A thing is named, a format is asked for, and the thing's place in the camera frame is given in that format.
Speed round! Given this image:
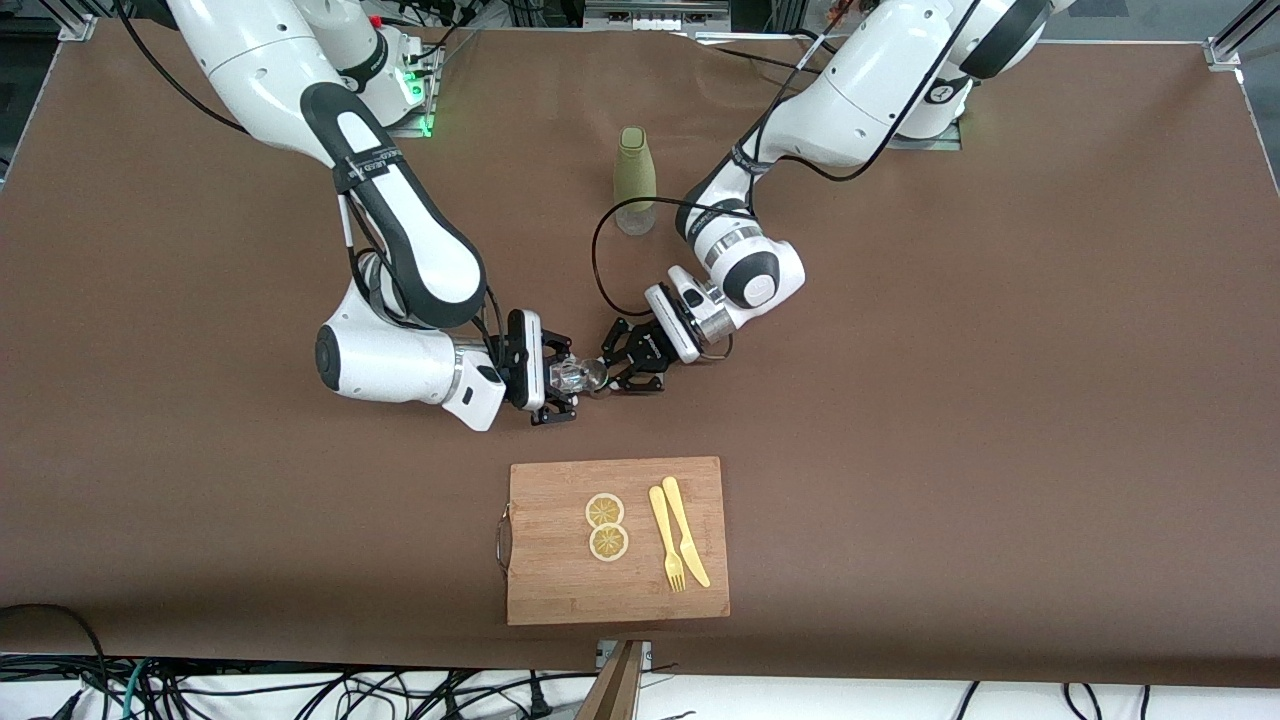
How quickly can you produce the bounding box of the yellow plastic fork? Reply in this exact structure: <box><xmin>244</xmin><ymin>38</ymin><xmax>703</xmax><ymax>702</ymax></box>
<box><xmin>649</xmin><ymin>485</ymin><xmax>688</xmax><ymax>593</ymax></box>

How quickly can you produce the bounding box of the yellow plastic knife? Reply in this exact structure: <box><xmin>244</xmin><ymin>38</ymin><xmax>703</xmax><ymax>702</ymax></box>
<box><xmin>661</xmin><ymin>476</ymin><xmax>712</xmax><ymax>589</ymax></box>

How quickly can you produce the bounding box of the green sleeved glass bottle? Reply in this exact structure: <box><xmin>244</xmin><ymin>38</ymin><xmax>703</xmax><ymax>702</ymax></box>
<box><xmin>613</xmin><ymin>127</ymin><xmax>658</xmax><ymax>237</ymax></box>

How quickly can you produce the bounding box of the wooden cutting board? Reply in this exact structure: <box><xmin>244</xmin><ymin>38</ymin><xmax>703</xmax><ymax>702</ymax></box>
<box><xmin>497</xmin><ymin>456</ymin><xmax>731</xmax><ymax>627</ymax></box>

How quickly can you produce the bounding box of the grey metal box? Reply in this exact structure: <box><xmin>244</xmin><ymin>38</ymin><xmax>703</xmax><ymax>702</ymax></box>
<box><xmin>585</xmin><ymin>0</ymin><xmax>731</xmax><ymax>31</ymax></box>

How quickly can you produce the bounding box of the brown table cover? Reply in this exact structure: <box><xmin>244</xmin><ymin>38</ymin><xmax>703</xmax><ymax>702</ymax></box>
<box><xmin>0</xmin><ymin>20</ymin><xmax>1280</xmax><ymax>691</ymax></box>

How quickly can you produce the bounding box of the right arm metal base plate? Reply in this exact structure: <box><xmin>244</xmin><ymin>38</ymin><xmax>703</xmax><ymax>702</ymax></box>
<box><xmin>385</xmin><ymin>45</ymin><xmax>441</xmax><ymax>139</ymax></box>

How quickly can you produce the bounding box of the wooden post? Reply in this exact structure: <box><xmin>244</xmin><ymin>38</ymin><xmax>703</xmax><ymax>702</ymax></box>
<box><xmin>575</xmin><ymin>640</ymin><xmax>646</xmax><ymax>720</ymax></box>

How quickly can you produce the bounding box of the black base cable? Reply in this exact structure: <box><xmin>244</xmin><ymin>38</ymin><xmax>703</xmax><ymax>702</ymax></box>
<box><xmin>700</xmin><ymin>40</ymin><xmax>801</xmax><ymax>76</ymax></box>

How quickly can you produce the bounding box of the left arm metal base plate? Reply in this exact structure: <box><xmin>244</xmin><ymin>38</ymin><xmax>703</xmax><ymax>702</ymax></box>
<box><xmin>885</xmin><ymin>100</ymin><xmax>963</xmax><ymax>151</ymax></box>

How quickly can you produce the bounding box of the teal cable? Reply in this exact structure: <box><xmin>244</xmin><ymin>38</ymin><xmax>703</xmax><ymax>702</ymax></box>
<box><xmin>120</xmin><ymin>660</ymin><xmax>151</xmax><ymax>720</ymax></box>

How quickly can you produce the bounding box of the thick black floor cable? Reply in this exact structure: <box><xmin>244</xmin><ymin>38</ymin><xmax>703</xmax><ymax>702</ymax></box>
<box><xmin>0</xmin><ymin>603</ymin><xmax>113</xmax><ymax>720</ymax></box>

